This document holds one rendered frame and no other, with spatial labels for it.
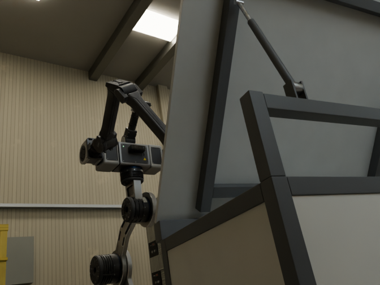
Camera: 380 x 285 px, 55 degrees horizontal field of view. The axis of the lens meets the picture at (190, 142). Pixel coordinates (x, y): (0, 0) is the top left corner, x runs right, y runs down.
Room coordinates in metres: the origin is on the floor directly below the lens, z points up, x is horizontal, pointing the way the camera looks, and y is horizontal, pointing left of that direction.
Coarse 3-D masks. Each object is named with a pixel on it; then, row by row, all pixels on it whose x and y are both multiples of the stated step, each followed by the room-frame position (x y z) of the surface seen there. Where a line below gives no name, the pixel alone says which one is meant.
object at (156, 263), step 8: (152, 232) 5.90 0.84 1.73; (152, 240) 5.92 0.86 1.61; (152, 248) 5.93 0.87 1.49; (160, 248) 5.69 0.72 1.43; (152, 256) 5.96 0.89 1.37; (160, 256) 5.77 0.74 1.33; (152, 264) 5.99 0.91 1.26; (160, 264) 5.80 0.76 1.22; (152, 272) 6.02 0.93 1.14; (160, 272) 5.81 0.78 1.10; (152, 280) 6.04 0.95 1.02; (160, 280) 5.83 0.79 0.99
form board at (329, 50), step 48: (192, 0) 0.87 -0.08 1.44; (288, 0) 1.01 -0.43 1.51; (192, 48) 0.95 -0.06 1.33; (240, 48) 1.03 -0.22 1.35; (288, 48) 1.11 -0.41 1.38; (336, 48) 1.21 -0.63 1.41; (192, 96) 1.04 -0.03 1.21; (240, 96) 1.12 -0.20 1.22; (336, 96) 1.33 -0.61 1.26; (192, 144) 1.13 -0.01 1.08; (240, 144) 1.23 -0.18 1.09; (288, 144) 1.33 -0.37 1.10; (336, 144) 1.45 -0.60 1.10; (192, 192) 1.23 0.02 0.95
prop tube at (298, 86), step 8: (248, 24) 0.86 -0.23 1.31; (256, 24) 0.84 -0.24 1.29; (256, 32) 0.84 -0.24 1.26; (264, 40) 0.82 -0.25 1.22; (264, 48) 0.83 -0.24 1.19; (272, 48) 0.82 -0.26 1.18; (272, 56) 0.81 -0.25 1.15; (280, 64) 0.80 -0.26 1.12; (280, 72) 0.80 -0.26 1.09; (288, 72) 0.79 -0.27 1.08; (288, 80) 0.79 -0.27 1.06; (296, 88) 0.78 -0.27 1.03
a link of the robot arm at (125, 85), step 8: (120, 80) 1.42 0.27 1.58; (112, 88) 1.40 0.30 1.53; (120, 88) 1.37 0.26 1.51; (128, 88) 1.39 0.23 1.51; (136, 88) 1.42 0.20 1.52; (112, 96) 1.45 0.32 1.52; (112, 104) 1.49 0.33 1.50; (104, 112) 1.56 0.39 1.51; (112, 112) 1.53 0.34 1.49; (104, 120) 1.59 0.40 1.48; (112, 120) 1.58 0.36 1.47; (104, 128) 1.63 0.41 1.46; (112, 128) 1.63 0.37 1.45; (104, 136) 1.66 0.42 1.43; (112, 136) 1.68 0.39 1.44; (96, 144) 1.70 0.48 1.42; (104, 144) 1.69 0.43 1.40
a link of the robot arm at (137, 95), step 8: (120, 96) 1.38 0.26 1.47; (128, 96) 1.38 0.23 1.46; (136, 96) 1.39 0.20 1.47; (128, 104) 1.42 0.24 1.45; (136, 104) 1.39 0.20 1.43; (144, 104) 1.40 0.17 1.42; (136, 112) 1.42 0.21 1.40; (144, 112) 1.40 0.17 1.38; (152, 112) 1.41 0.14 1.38; (144, 120) 1.43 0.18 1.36; (152, 120) 1.40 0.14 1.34; (160, 120) 1.42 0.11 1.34; (152, 128) 1.43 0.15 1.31; (160, 128) 1.41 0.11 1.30; (160, 136) 1.43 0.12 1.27
